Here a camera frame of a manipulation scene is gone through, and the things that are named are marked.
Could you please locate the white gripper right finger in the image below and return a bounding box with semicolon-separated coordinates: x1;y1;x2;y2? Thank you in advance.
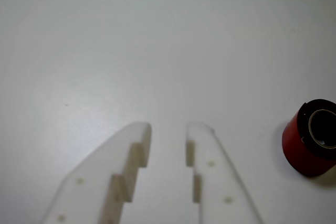
185;121;264;224

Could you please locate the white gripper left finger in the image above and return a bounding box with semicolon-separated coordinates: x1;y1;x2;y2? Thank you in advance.
39;121;152;224

